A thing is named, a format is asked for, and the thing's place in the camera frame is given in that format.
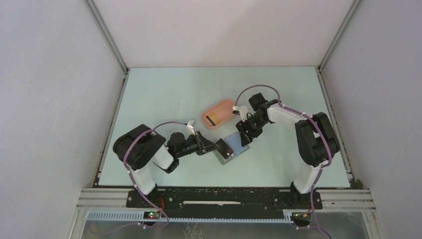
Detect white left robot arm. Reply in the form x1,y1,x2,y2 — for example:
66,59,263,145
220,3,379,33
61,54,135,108
112,124,219,208

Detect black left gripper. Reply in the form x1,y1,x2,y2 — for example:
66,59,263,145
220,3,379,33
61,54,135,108
176,130,219,158

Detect left controller board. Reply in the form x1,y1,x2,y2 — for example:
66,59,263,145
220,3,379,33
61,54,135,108
143,212,161,220

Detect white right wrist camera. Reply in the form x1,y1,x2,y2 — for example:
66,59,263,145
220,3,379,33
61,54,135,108
232,105,249,121

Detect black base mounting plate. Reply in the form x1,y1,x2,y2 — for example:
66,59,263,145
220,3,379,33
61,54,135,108
126,187,323,220

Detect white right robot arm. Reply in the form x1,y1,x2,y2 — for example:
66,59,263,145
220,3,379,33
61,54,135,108
232,93,340,208

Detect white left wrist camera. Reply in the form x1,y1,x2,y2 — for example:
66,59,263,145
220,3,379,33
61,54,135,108
186,119,195,135

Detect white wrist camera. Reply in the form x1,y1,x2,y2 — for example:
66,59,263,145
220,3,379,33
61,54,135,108
186,119,195,135
232,105,249,121

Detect aluminium frame rail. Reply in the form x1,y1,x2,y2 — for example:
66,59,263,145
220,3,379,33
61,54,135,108
68,187,383,239

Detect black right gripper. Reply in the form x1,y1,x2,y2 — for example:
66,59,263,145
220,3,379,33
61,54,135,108
235,115,268,147

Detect gold striped credit card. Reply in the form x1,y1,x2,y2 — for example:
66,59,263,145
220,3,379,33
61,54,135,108
206,112,220,126

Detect right controller board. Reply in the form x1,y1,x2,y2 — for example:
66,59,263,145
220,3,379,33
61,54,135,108
292,212,312,220

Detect pink oval tray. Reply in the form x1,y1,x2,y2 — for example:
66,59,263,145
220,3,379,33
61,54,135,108
201,99,236,130

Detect controller board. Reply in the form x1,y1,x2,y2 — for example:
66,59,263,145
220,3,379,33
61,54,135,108
143,212,161,220
292,212,312,220

